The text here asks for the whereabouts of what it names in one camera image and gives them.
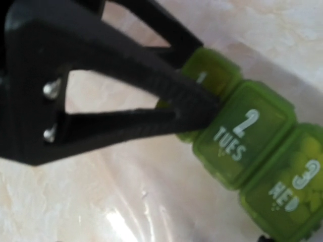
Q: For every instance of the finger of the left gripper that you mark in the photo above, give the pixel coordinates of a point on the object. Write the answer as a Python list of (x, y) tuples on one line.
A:
[(152, 26), (43, 43)]

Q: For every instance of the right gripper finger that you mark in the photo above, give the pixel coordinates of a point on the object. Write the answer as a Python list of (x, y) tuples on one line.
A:
[(264, 239)]

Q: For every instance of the green weekly pill organizer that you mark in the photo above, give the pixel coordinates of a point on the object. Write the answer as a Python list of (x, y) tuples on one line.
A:
[(246, 147)]

